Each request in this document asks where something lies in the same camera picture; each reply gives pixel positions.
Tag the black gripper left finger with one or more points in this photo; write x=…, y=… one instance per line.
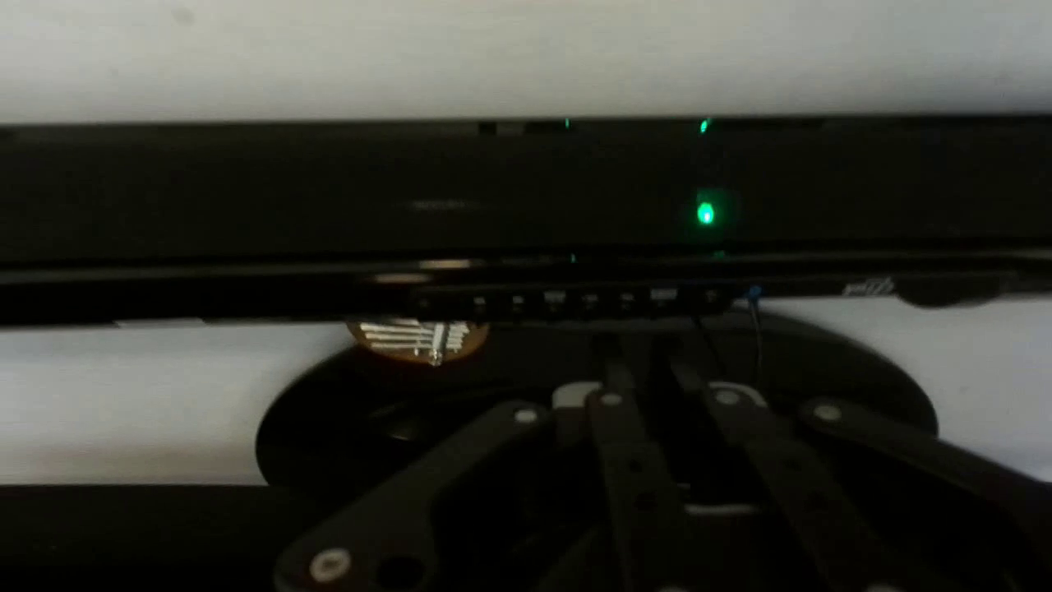
x=388, y=542

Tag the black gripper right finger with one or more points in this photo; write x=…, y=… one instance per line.
x=878, y=506

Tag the black oval television stand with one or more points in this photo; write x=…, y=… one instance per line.
x=354, y=420

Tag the black flat screen television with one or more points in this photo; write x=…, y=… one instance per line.
x=514, y=223

